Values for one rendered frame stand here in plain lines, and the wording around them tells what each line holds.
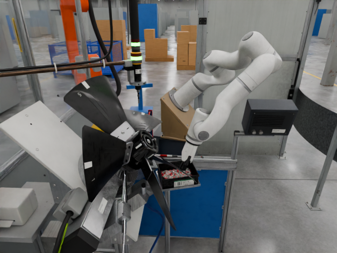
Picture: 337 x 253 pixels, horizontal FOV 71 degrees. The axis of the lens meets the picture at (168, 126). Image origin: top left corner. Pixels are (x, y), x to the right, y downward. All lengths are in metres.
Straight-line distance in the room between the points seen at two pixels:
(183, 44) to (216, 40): 5.74
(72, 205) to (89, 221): 0.08
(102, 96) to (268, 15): 2.22
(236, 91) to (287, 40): 1.97
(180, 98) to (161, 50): 8.67
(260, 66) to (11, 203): 1.20
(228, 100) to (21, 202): 1.00
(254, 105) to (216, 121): 0.46
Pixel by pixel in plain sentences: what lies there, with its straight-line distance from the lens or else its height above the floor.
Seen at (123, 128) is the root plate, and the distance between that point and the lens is 1.01.
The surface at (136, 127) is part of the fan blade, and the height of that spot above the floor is 1.21.
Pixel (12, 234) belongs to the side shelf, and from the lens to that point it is 1.28.
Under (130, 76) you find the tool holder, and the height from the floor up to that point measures 1.48.
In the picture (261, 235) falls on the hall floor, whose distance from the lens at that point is 2.35.
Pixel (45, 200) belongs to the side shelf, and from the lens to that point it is 1.38.
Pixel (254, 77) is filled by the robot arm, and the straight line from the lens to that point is 1.06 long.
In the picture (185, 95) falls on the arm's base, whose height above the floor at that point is 1.22.
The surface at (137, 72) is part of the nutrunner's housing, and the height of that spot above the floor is 1.49.
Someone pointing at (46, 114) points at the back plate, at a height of 1.31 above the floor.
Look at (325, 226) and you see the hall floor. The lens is 2.67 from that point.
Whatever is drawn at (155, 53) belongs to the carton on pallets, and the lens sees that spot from 10.26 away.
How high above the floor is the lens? 1.69
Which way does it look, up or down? 25 degrees down
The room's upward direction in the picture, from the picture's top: straight up
